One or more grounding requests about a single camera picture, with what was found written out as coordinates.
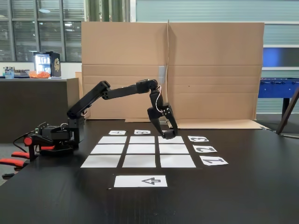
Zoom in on white paper grid square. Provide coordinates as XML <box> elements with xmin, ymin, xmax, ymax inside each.
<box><xmin>158</xmin><ymin>136</ymin><xmax>185</xmax><ymax>144</ymax></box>
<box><xmin>122</xmin><ymin>155</ymin><xmax>157</xmax><ymax>168</ymax></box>
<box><xmin>160</xmin><ymin>154</ymin><xmax>196</xmax><ymax>168</ymax></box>
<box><xmin>98</xmin><ymin>136</ymin><xmax>128</xmax><ymax>144</ymax></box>
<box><xmin>126</xmin><ymin>144</ymin><xmax>156</xmax><ymax>154</ymax></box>
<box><xmin>80</xmin><ymin>155</ymin><xmax>121</xmax><ymax>168</ymax></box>
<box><xmin>129</xmin><ymin>136</ymin><xmax>155</xmax><ymax>144</ymax></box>
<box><xmin>90</xmin><ymin>144</ymin><xmax>125</xmax><ymax>154</ymax></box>
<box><xmin>159</xmin><ymin>144</ymin><xmax>189</xmax><ymax>154</ymax></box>

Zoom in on long grey tape strip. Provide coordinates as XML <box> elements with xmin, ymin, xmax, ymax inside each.
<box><xmin>158</xmin><ymin>66</ymin><xmax>168</xmax><ymax>83</ymax></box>

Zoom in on paper sheet number 2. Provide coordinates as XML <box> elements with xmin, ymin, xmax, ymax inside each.
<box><xmin>192</xmin><ymin>145</ymin><xmax>217</xmax><ymax>154</ymax></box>

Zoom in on paper sheet number 1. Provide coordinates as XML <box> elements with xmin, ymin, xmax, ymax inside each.
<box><xmin>199</xmin><ymin>156</ymin><xmax>229</xmax><ymax>166</ymax></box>

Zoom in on white arrow paper sheet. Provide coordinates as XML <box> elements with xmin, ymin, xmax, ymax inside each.
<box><xmin>114</xmin><ymin>175</ymin><xmax>168</xmax><ymax>188</ymax></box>

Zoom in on large brown cardboard panel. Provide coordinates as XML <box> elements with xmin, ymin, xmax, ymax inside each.
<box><xmin>81</xmin><ymin>21</ymin><xmax>169</xmax><ymax>123</ymax></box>
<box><xmin>167</xmin><ymin>20</ymin><xmax>269</xmax><ymax>130</ymax></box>

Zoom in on blue foosball table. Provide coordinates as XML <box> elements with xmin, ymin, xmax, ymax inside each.
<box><xmin>258</xmin><ymin>77</ymin><xmax>299</xmax><ymax>119</ymax></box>

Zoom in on black mini fridge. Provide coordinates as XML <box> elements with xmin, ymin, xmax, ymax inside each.
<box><xmin>33</xmin><ymin>51</ymin><xmax>62</xmax><ymax>78</ymax></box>

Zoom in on dark wooden stand leg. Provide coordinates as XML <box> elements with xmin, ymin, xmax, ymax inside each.
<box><xmin>276</xmin><ymin>87</ymin><xmax>299</xmax><ymax>135</ymax></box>

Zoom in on orange snack bag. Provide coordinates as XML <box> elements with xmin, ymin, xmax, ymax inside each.
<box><xmin>25</xmin><ymin>70</ymin><xmax>51</xmax><ymax>79</ymax></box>

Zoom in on dark brown counter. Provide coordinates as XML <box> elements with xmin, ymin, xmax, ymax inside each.
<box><xmin>0</xmin><ymin>78</ymin><xmax>70</xmax><ymax>144</ymax></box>

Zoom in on blue labelled container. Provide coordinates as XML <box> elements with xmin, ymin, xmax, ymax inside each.
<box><xmin>2</xmin><ymin>66</ymin><xmax>15</xmax><ymax>79</ymax></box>

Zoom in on black cable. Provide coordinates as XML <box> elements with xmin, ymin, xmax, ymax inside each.
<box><xmin>13</xmin><ymin>132</ymin><xmax>32</xmax><ymax>150</ymax></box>

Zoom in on black clamp with red handles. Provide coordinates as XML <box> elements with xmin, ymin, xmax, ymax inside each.
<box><xmin>0</xmin><ymin>151</ymin><xmax>30</xmax><ymax>179</ymax></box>

